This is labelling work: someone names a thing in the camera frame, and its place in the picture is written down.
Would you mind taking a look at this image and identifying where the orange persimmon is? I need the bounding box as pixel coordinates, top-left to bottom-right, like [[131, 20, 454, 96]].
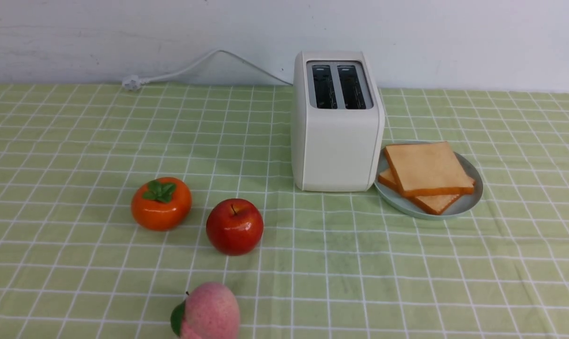
[[131, 177, 192, 231]]

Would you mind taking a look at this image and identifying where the white toaster power cord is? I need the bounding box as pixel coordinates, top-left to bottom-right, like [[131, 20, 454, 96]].
[[121, 49, 294, 92]]

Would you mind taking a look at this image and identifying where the toast slice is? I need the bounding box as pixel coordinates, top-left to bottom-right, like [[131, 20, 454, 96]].
[[375, 168, 483, 220], [384, 141, 474, 198]]

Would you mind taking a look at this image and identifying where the red apple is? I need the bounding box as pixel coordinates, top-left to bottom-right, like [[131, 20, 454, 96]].
[[206, 198, 264, 256]]

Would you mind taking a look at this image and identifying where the cream white toaster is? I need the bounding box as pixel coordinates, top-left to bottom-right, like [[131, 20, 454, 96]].
[[290, 51, 385, 193]]

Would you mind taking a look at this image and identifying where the light blue plate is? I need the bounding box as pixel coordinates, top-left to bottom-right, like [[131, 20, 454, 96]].
[[375, 141, 484, 220]]

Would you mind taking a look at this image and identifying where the pink peach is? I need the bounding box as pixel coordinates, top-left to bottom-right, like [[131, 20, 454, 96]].
[[170, 282, 240, 339]]

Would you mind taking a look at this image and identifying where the green checkered tablecloth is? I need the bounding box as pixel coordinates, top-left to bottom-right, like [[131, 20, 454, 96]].
[[0, 84, 569, 339]]

